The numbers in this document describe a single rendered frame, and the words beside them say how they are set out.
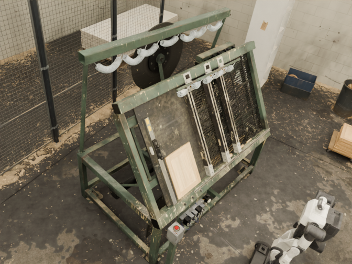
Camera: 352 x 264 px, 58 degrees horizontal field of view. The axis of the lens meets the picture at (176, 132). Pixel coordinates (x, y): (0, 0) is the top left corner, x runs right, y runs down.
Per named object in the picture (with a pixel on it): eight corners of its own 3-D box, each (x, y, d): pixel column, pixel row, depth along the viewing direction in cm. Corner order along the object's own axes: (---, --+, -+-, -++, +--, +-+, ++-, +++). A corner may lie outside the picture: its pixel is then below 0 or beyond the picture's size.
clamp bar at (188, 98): (205, 176, 357) (222, 179, 339) (175, 75, 320) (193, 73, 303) (210, 172, 363) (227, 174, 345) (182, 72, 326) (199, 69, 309)
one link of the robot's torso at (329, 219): (329, 227, 303) (347, 205, 280) (322, 254, 280) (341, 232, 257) (299, 211, 313) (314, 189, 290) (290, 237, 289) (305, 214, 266)
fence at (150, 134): (171, 204, 322) (173, 205, 319) (141, 119, 293) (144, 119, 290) (174, 201, 325) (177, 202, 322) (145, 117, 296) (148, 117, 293)
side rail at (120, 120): (150, 217, 311) (156, 220, 303) (111, 114, 277) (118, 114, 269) (154, 213, 315) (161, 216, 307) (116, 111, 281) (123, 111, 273)
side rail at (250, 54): (259, 129, 441) (266, 129, 433) (242, 51, 407) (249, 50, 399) (262, 127, 446) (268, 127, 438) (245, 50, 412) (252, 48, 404)
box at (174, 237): (174, 246, 302) (176, 236, 290) (165, 238, 307) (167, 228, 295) (183, 238, 309) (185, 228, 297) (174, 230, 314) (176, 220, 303)
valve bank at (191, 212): (184, 236, 331) (187, 223, 316) (174, 227, 338) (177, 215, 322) (212, 209, 362) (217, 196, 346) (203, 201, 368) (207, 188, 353)
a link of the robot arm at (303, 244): (305, 247, 288) (315, 234, 274) (301, 258, 279) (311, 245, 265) (293, 240, 292) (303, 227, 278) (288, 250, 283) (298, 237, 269)
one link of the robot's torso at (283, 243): (282, 248, 341) (312, 233, 307) (277, 261, 329) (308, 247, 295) (271, 238, 342) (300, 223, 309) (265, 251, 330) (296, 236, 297)
